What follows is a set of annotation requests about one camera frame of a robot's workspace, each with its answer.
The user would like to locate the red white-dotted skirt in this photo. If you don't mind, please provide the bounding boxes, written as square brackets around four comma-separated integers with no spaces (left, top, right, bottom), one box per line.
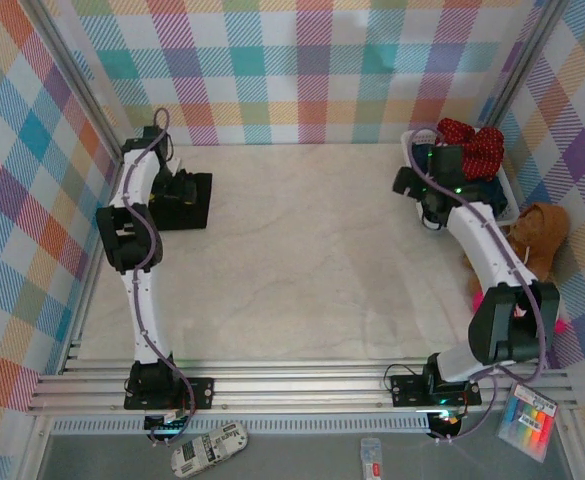
[436,118,504,181]

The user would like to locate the black skirt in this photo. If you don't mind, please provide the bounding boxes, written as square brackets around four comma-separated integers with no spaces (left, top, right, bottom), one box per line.
[150,169,213,232]

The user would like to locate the white plastic basket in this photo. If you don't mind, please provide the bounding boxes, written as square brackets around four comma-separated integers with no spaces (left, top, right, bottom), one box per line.
[400,128,521,224]

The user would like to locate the brown teddy bear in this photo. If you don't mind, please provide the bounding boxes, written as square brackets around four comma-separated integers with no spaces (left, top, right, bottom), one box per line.
[464,202,572,286]

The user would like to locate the pink striped owl plush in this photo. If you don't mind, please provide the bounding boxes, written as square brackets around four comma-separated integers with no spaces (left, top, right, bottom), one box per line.
[471,289,571,335]

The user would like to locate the small black electronics module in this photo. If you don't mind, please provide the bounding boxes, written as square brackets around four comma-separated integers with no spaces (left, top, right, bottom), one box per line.
[427,409,466,442]
[143,412,194,437]

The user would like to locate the coloured marker pack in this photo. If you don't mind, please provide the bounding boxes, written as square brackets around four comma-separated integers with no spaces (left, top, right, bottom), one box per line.
[496,382,558,461]

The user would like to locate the small white red-label box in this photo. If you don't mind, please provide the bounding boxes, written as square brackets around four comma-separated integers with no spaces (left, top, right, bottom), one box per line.
[360,437,386,480]

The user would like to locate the crumpled printed pouch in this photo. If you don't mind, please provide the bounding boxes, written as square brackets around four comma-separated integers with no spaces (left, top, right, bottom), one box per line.
[170,422,250,480]

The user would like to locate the aluminium corner post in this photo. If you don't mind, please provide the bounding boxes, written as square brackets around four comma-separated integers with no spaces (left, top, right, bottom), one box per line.
[19,0,134,169]
[476,0,576,136]

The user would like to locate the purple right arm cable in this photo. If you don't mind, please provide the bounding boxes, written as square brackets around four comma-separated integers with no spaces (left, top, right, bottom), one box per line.
[404,130,548,446]

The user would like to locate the aluminium side rail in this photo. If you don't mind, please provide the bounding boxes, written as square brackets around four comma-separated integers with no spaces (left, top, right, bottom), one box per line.
[56,149,134,376]

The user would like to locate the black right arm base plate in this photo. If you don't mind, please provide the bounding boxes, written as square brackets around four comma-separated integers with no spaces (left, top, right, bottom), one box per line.
[389,373,483,407]

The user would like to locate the aluminium rail frame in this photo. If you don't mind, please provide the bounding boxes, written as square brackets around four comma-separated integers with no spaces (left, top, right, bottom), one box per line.
[25,357,576,416]

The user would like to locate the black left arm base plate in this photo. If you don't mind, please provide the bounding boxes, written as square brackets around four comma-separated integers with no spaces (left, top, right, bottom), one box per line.
[123,377,216,412]

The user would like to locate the slotted grey cable duct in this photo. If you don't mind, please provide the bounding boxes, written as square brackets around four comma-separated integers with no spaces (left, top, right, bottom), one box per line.
[51,418,431,435]

